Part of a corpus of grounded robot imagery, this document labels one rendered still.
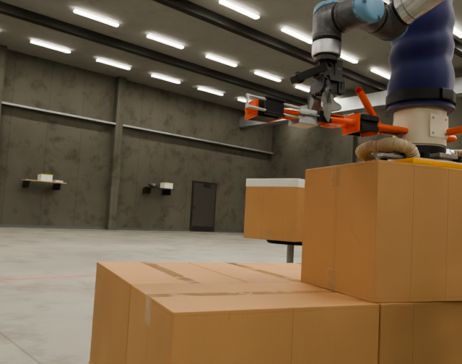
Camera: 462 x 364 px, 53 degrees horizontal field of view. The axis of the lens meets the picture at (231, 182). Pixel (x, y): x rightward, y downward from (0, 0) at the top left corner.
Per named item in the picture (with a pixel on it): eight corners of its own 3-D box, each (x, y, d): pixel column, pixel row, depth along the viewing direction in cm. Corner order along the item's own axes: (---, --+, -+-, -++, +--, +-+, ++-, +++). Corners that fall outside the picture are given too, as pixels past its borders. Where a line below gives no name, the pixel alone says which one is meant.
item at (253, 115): (269, 123, 142) (270, 107, 142) (281, 119, 135) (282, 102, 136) (244, 120, 139) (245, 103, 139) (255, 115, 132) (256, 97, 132)
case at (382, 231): (430, 281, 188) (432, 182, 191) (525, 300, 151) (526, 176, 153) (299, 281, 166) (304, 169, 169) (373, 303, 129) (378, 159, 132)
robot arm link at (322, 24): (331, -6, 140) (306, 5, 148) (330, 35, 139) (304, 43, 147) (351, 4, 146) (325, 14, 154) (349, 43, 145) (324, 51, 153)
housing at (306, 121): (307, 128, 146) (307, 115, 147) (319, 126, 140) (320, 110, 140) (287, 126, 143) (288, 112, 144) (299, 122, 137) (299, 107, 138)
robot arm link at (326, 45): (323, 36, 140) (305, 46, 149) (322, 52, 140) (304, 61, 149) (347, 42, 144) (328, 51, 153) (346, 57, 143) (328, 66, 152)
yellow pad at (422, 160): (465, 175, 162) (465, 161, 162) (491, 173, 153) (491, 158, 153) (389, 166, 148) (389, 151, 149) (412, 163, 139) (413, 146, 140)
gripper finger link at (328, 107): (346, 118, 139) (341, 92, 143) (330, 116, 137) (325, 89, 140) (340, 123, 142) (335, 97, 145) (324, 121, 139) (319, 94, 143)
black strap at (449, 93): (419, 117, 176) (419, 107, 176) (473, 105, 155) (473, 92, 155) (371, 109, 167) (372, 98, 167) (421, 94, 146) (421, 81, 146)
